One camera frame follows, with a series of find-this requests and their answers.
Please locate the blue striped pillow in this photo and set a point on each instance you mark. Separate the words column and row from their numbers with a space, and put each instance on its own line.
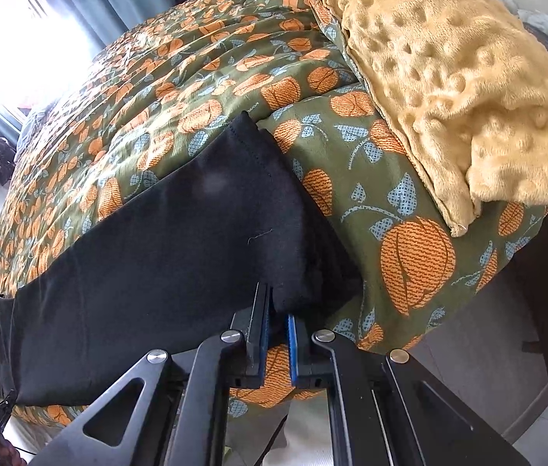
column 36, row 124

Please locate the orange floral green duvet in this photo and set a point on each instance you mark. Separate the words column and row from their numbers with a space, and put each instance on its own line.
column 235, row 87

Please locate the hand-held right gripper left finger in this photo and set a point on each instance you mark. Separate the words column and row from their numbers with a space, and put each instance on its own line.
column 265, row 335

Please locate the person's right leg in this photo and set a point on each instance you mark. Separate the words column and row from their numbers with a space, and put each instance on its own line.
column 298, row 441

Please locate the black pants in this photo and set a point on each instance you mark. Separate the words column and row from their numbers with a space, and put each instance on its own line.
column 157, row 272

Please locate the yellow dotted plush blanket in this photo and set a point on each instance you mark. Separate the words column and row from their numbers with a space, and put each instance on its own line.
column 449, row 82

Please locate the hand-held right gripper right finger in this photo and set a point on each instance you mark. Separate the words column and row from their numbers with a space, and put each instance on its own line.
column 293, row 349

